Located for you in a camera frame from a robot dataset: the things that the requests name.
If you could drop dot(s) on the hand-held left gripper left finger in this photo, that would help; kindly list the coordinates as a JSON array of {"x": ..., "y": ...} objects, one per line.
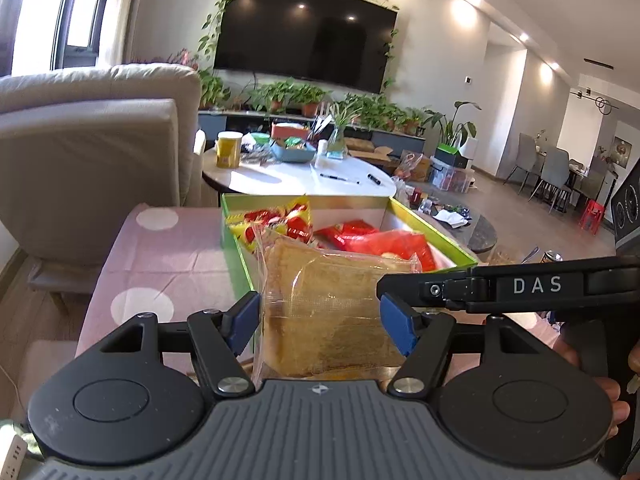
[{"x": 243, "y": 322}]

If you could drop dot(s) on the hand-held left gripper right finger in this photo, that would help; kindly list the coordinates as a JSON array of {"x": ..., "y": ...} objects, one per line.
[{"x": 398, "y": 325}]

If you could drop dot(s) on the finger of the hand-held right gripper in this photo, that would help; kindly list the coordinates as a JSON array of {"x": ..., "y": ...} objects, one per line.
[{"x": 450, "y": 290}]

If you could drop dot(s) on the green cardboard box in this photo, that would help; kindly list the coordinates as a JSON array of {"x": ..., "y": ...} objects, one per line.
[{"x": 240, "y": 270}]

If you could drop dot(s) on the bread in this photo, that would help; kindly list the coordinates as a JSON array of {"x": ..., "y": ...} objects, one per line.
[{"x": 330, "y": 310}]

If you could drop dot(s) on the yellow and red snack packet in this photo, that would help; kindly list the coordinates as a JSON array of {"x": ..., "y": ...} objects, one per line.
[{"x": 272, "y": 222}]

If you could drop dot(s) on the blue basket with snacks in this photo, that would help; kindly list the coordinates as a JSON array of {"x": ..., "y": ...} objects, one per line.
[{"x": 292, "y": 154}]

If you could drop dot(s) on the person's right hand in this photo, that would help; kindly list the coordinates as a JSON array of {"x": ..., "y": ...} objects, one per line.
[{"x": 620, "y": 412}]

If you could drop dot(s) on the dark drink can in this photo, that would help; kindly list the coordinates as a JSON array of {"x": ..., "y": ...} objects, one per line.
[{"x": 552, "y": 256}]

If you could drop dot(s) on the glass mug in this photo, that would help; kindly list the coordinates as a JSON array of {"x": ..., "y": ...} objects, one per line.
[{"x": 502, "y": 257}]

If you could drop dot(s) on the dark marble round table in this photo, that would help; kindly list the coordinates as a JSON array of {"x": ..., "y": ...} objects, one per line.
[{"x": 480, "y": 240}]

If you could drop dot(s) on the orange-red snack packet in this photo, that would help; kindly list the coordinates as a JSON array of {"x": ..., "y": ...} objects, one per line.
[{"x": 395, "y": 247}]

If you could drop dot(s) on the crumpled white tissue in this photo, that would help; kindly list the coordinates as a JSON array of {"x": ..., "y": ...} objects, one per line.
[{"x": 450, "y": 216}]

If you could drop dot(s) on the red plastic stool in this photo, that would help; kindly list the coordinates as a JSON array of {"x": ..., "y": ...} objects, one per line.
[{"x": 592, "y": 215}]

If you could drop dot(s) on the clear plastic storage bin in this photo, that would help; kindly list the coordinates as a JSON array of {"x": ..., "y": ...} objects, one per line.
[{"x": 450, "y": 180}]

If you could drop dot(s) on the grey dining chair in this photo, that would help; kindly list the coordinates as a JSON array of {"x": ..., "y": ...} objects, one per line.
[
  {"x": 520, "y": 157},
  {"x": 552, "y": 175}
]

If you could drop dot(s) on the pink polka dot tablecloth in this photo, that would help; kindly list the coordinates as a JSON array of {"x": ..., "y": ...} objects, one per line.
[{"x": 150, "y": 260}]

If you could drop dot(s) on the plastic bag of fruit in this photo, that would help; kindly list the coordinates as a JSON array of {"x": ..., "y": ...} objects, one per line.
[{"x": 412, "y": 167}]

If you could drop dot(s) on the black marker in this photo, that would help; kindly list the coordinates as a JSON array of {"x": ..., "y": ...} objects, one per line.
[{"x": 375, "y": 179}]

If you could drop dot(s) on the green and black box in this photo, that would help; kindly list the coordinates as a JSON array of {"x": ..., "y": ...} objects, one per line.
[{"x": 450, "y": 156}]

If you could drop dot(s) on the white round table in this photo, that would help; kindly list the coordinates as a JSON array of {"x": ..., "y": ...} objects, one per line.
[{"x": 290, "y": 180}]

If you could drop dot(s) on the open cardboard box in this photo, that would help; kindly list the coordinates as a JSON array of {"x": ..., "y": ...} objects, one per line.
[{"x": 372, "y": 156}]

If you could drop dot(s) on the black pen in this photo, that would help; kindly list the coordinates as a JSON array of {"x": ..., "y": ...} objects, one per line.
[{"x": 340, "y": 178}]

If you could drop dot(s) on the large-leaf potted plant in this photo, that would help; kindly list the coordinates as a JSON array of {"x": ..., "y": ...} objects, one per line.
[{"x": 450, "y": 125}]

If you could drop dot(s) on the yellow canister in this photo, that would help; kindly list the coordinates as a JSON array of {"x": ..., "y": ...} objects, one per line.
[{"x": 229, "y": 152}]

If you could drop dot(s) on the potted green plant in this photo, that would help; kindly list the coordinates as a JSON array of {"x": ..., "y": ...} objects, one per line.
[
  {"x": 212, "y": 90},
  {"x": 310, "y": 100},
  {"x": 415, "y": 122},
  {"x": 367, "y": 110},
  {"x": 397, "y": 117},
  {"x": 275, "y": 96}
]

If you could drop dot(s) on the pile of snack wrappers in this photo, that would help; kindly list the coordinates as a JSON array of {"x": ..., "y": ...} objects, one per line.
[{"x": 255, "y": 150}]

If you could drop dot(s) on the glass vase with plant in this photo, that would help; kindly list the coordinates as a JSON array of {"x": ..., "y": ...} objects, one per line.
[{"x": 337, "y": 142}]

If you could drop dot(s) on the small white bottle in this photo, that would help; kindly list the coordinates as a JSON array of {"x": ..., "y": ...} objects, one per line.
[{"x": 322, "y": 147}]

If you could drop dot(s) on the orange tissue box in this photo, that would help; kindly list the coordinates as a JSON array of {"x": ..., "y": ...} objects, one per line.
[{"x": 290, "y": 131}]

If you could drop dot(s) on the beige recliner armchair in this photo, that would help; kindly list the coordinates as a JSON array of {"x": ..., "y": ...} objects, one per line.
[{"x": 90, "y": 160}]

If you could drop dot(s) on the white power strip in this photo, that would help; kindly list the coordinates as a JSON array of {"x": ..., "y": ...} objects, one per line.
[{"x": 12, "y": 446}]

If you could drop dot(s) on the red flower decoration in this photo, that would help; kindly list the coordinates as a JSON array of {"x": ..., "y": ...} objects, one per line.
[{"x": 182, "y": 59}]

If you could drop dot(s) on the green vine around television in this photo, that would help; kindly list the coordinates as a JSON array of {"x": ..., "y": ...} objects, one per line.
[{"x": 220, "y": 15}]

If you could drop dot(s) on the white curtain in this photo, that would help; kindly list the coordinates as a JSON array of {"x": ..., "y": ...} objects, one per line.
[{"x": 122, "y": 15}]

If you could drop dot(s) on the large black-framed window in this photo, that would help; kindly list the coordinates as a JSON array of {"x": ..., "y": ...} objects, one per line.
[{"x": 82, "y": 15}]

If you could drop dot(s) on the framed wall picture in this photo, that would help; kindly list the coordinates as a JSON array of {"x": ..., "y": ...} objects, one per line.
[{"x": 622, "y": 151}]

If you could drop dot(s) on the wall-mounted television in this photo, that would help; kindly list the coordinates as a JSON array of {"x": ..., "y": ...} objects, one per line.
[{"x": 305, "y": 30}]

